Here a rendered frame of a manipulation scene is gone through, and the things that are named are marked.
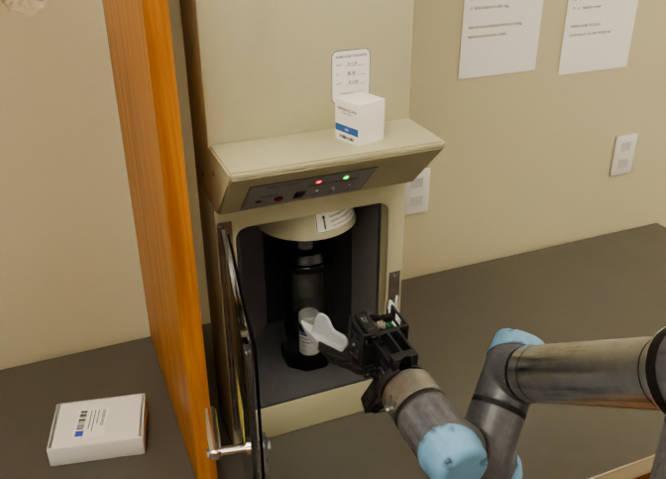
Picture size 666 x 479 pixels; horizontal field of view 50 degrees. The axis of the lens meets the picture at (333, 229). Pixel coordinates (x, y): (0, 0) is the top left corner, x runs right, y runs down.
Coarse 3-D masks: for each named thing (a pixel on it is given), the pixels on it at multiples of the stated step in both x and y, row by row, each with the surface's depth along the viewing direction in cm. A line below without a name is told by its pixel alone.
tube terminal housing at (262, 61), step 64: (192, 0) 94; (256, 0) 96; (320, 0) 99; (384, 0) 103; (192, 64) 102; (256, 64) 100; (320, 64) 103; (384, 64) 107; (192, 128) 110; (256, 128) 104; (320, 128) 108; (384, 192) 117; (384, 256) 126
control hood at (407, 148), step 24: (408, 120) 111; (240, 144) 102; (264, 144) 102; (288, 144) 102; (312, 144) 102; (336, 144) 102; (384, 144) 102; (408, 144) 102; (432, 144) 103; (216, 168) 99; (240, 168) 94; (264, 168) 94; (288, 168) 95; (312, 168) 97; (336, 168) 99; (360, 168) 102; (384, 168) 105; (408, 168) 108; (216, 192) 102; (240, 192) 98
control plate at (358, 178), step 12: (372, 168) 103; (288, 180) 99; (300, 180) 100; (312, 180) 101; (324, 180) 103; (336, 180) 104; (348, 180) 105; (360, 180) 107; (252, 192) 99; (264, 192) 100; (276, 192) 102; (288, 192) 103; (312, 192) 106; (324, 192) 108; (336, 192) 109; (252, 204) 104; (264, 204) 105
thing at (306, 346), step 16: (288, 272) 125; (320, 272) 125; (288, 288) 128; (304, 288) 127; (320, 288) 128; (288, 304) 130; (304, 304) 129; (320, 304) 130; (288, 320) 132; (288, 336) 133; (304, 336) 132; (304, 352) 133; (320, 352) 134
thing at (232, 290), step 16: (224, 240) 102; (224, 256) 102; (224, 272) 107; (240, 304) 87; (240, 320) 84; (240, 336) 84; (240, 352) 87; (240, 368) 91; (240, 384) 96; (240, 432) 112; (256, 432) 86; (256, 448) 87; (256, 464) 88
